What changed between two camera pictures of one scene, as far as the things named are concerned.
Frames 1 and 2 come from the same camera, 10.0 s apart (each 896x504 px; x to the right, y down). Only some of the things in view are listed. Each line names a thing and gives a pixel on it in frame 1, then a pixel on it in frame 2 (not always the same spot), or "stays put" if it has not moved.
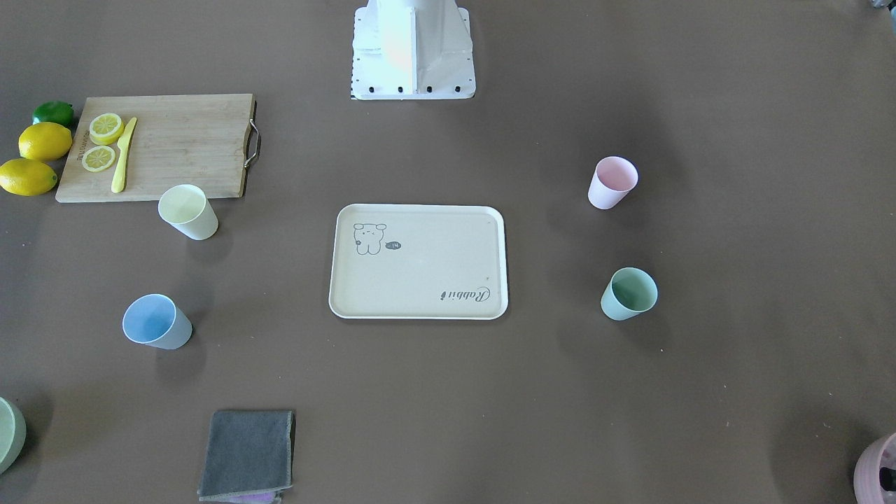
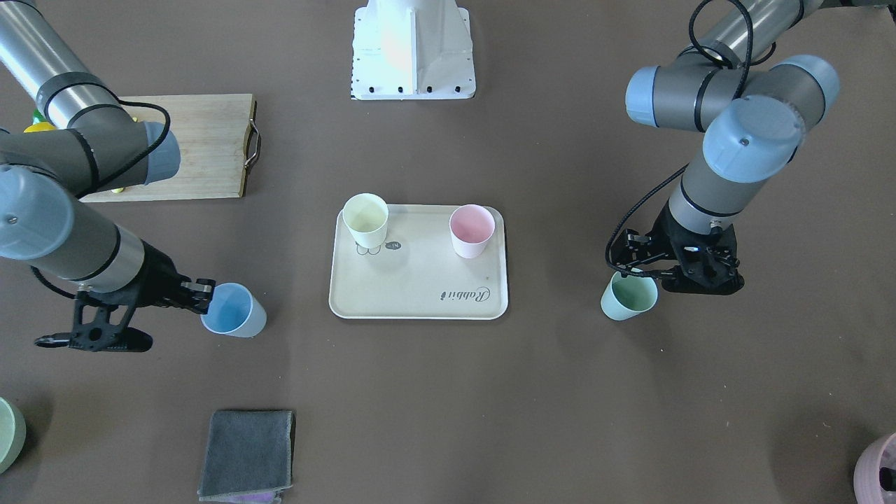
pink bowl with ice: x=874 y=480 stays put
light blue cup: x=155 y=320 → x=234 y=311
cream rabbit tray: x=412 y=261 stays put
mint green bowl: x=12 y=434 stays put
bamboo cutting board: x=203 y=141 stays put
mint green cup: x=631 y=292 stays put
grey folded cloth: x=248 y=456 stays put
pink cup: x=614 y=178 → x=471 y=227
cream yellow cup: x=188 y=208 → x=367 y=215
